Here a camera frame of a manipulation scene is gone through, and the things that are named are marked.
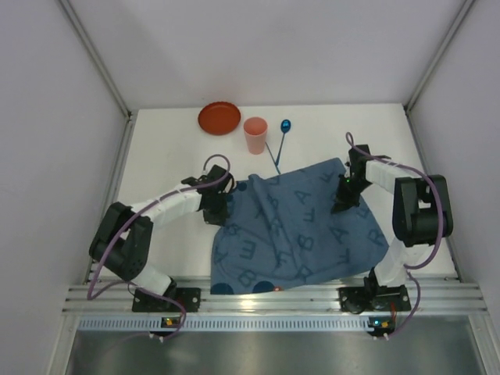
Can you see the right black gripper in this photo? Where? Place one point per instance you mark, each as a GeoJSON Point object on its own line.
{"type": "Point", "coordinates": [348, 196]}

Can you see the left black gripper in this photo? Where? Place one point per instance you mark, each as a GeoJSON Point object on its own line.
{"type": "Point", "coordinates": [218, 211]}

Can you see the blue lettered placemat cloth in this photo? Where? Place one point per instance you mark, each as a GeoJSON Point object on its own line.
{"type": "Point", "coordinates": [281, 234]}

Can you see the pink plastic cup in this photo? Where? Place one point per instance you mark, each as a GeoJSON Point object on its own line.
{"type": "Point", "coordinates": [255, 129]}

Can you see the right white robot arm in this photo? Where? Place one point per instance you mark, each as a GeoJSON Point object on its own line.
{"type": "Point", "coordinates": [421, 212]}

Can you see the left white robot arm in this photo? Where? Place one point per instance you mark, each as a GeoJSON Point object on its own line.
{"type": "Point", "coordinates": [123, 238]}

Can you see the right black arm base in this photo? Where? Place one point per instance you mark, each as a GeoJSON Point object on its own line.
{"type": "Point", "coordinates": [357, 300]}

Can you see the blue metallic fork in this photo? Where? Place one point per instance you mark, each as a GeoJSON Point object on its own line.
{"type": "Point", "coordinates": [272, 158]}

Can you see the orange-red plate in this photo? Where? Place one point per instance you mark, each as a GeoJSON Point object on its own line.
{"type": "Point", "coordinates": [219, 118]}

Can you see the blue metallic spoon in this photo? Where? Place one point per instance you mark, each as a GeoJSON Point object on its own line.
{"type": "Point", "coordinates": [285, 127]}

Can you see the left corner frame post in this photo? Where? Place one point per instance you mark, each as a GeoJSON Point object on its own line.
{"type": "Point", "coordinates": [93, 54]}

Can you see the corner frame post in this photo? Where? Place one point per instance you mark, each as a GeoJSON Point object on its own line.
{"type": "Point", "coordinates": [93, 54]}
{"type": "Point", "coordinates": [459, 18]}

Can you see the aluminium mounting rail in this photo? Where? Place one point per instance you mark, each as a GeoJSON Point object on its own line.
{"type": "Point", "coordinates": [440, 296]}

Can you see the perforated cable duct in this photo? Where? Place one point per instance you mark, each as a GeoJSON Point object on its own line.
{"type": "Point", "coordinates": [367, 324]}

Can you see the right corner frame post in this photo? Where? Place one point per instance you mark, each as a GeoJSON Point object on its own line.
{"type": "Point", "coordinates": [459, 18]}

